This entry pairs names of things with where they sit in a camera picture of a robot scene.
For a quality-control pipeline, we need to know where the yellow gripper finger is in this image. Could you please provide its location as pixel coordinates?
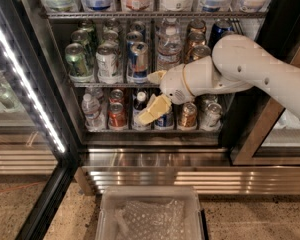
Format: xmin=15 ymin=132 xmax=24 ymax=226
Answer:
xmin=147 ymin=70 xmax=167 ymax=84
xmin=134 ymin=94 xmax=171 ymax=125

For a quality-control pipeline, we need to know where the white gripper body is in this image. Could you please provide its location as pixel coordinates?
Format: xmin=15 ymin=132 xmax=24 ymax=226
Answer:
xmin=160 ymin=64 xmax=194 ymax=105

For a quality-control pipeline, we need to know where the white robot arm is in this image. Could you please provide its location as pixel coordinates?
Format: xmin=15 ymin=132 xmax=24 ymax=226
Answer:
xmin=136 ymin=34 xmax=300 ymax=125

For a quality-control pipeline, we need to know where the front blue can lower shelf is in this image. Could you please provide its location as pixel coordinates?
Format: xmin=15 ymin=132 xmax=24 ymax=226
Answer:
xmin=155 ymin=110 xmax=174 ymax=128

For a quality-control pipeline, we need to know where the front Red Bull can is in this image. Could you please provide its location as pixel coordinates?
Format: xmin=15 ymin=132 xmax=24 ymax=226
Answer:
xmin=128 ymin=42 xmax=149 ymax=79

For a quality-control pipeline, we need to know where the red bull can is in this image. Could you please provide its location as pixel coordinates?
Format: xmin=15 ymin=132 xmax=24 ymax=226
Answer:
xmin=130 ymin=21 xmax=146 ymax=38
xmin=126 ymin=31 xmax=143 ymax=53
xmin=128 ymin=42 xmax=149 ymax=79

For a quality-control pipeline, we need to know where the front gold can lower shelf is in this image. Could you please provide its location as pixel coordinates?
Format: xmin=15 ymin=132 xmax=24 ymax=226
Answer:
xmin=178 ymin=102 xmax=197 ymax=127

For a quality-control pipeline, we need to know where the front water bottle middle shelf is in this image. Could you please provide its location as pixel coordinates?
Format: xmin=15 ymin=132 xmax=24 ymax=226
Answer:
xmin=157 ymin=27 xmax=182 ymax=70

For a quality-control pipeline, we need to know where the water bottle shelf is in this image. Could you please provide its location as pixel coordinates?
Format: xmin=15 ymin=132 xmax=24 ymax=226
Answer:
xmin=157 ymin=27 xmax=182 ymax=70
xmin=158 ymin=18 xmax=181 ymax=37
xmin=85 ymin=87 xmax=104 ymax=103
xmin=81 ymin=93 xmax=104 ymax=130

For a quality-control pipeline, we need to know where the rear silver can lower shelf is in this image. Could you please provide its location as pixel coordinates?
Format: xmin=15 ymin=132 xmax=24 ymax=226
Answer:
xmin=199 ymin=94 xmax=218 ymax=111

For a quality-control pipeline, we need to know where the silver can shelf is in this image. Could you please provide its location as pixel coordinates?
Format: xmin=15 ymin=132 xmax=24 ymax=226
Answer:
xmin=199 ymin=94 xmax=218 ymax=111
xmin=201 ymin=102 xmax=222 ymax=128

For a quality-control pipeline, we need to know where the front gold can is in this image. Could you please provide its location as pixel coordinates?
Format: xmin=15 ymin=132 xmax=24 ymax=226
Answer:
xmin=186 ymin=45 xmax=211 ymax=63

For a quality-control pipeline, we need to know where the gold can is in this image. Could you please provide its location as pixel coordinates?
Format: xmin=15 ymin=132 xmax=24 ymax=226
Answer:
xmin=187 ymin=19 xmax=206 ymax=34
xmin=184 ymin=32 xmax=206 ymax=63
xmin=186 ymin=45 xmax=211 ymax=63

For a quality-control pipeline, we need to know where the rear orange can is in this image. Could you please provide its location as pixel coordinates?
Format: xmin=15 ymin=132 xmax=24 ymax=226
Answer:
xmin=109 ymin=89 xmax=124 ymax=104

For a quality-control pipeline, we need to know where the front orange can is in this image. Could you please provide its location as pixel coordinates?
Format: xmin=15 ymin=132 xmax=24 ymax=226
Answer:
xmin=108 ymin=102 xmax=126 ymax=128

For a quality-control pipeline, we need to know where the rear water bottle middle shelf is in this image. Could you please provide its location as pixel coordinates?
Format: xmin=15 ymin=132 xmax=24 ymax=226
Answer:
xmin=158 ymin=18 xmax=181 ymax=37

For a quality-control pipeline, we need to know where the front silver can lower shelf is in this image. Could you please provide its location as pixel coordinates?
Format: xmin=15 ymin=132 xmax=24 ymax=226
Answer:
xmin=201 ymin=102 xmax=222 ymax=128

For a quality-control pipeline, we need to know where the front white can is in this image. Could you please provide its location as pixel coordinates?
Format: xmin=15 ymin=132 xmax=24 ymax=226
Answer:
xmin=96 ymin=45 xmax=118 ymax=77

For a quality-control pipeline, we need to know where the rear Red Bull can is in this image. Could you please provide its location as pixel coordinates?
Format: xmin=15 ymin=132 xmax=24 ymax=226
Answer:
xmin=130 ymin=21 xmax=146 ymax=38

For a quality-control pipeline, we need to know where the rear water bottle lower shelf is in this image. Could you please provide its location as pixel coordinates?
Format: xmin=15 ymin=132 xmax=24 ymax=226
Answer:
xmin=85 ymin=87 xmax=104 ymax=103

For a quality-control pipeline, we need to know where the rear gold can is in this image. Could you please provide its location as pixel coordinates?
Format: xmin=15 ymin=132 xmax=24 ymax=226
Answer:
xmin=187 ymin=19 xmax=206 ymax=34

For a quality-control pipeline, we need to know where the rear white can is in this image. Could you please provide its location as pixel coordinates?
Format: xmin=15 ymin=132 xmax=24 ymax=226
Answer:
xmin=103 ymin=18 xmax=122 ymax=34

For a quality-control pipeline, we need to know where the front water bottle lower shelf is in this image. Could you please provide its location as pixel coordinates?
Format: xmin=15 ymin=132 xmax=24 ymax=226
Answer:
xmin=81 ymin=93 xmax=104 ymax=130

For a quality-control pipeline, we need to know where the blue pepsi can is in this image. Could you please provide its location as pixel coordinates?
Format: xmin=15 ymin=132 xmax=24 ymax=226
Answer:
xmin=221 ymin=30 xmax=237 ymax=38
xmin=208 ymin=19 xmax=233 ymax=48

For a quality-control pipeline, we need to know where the rear blue Pepsi can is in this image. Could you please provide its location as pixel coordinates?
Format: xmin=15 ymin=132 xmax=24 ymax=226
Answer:
xmin=208 ymin=19 xmax=233 ymax=48

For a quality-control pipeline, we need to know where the glass fridge door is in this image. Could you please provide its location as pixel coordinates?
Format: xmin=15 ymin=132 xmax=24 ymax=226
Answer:
xmin=0 ymin=0 xmax=76 ymax=240

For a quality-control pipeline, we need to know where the dark juice bottle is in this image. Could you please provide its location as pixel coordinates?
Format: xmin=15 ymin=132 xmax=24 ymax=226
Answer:
xmin=132 ymin=91 xmax=151 ymax=130

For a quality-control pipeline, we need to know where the clear plastic bin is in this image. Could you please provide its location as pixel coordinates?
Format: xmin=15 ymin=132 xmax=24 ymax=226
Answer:
xmin=95 ymin=186 xmax=205 ymax=240

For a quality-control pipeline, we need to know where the bubble wrap sheet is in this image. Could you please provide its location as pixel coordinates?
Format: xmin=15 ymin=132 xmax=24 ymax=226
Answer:
xmin=115 ymin=199 xmax=185 ymax=240

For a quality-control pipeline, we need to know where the LED light strip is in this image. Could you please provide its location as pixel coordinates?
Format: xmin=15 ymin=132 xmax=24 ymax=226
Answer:
xmin=0 ymin=27 xmax=66 ymax=153

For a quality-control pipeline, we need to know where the upper wire shelf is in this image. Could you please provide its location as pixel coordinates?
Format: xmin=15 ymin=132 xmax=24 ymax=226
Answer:
xmin=40 ymin=11 xmax=266 ymax=20

